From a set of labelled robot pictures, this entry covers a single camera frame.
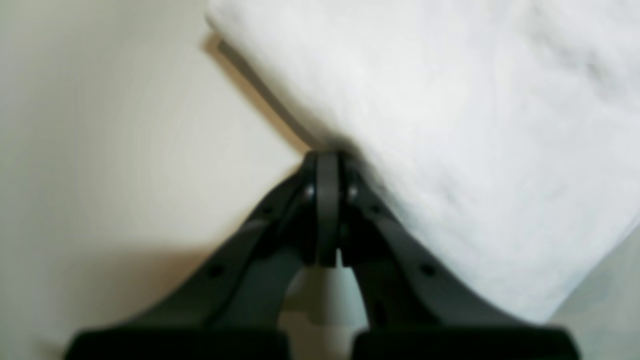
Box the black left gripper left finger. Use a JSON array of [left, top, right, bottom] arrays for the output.
[[65, 152, 341, 360]]

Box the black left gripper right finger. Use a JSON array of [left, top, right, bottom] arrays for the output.
[[340, 153, 581, 360]]

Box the white printed T-shirt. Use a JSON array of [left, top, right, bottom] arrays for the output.
[[206, 0, 639, 324]]

